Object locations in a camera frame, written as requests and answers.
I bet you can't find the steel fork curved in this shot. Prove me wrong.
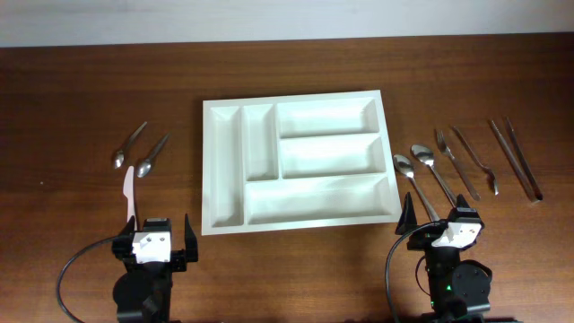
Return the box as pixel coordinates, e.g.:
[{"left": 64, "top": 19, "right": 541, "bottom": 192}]
[{"left": 451, "top": 126, "right": 500, "bottom": 196}]

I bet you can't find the white plastic knife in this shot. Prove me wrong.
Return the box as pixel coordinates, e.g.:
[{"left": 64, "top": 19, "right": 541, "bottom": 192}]
[{"left": 123, "top": 166, "right": 136, "bottom": 222}]

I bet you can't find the steel tablespoon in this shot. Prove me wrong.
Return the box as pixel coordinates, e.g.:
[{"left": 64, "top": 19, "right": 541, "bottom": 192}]
[
  {"left": 411, "top": 144, "right": 456, "bottom": 207},
  {"left": 393, "top": 154, "right": 439, "bottom": 222}
]

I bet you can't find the steel fork straight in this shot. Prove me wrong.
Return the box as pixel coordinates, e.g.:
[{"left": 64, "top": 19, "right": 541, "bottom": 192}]
[{"left": 436, "top": 130, "right": 481, "bottom": 201}]

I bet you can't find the small teaspoon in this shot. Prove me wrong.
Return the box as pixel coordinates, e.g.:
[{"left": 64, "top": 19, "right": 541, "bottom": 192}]
[
  {"left": 135, "top": 133, "right": 170, "bottom": 178},
  {"left": 112, "top": 121, "right": 148, "bottom": 170}
]

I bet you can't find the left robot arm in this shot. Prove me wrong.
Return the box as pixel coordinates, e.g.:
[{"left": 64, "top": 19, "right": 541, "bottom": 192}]
[{"left": 112, "top": 216, "right": 198, "bottom": 322}]

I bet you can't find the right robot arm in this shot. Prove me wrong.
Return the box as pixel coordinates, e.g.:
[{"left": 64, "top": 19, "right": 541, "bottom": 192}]
[{"left": 396, "top": 194, "right": 492, "bottom": 322}]

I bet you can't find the white cutlery tray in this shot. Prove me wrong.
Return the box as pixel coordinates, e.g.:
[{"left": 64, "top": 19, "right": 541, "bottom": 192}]
[{"left": 202, "top": 91, "right": 401, "bottom": 235}]

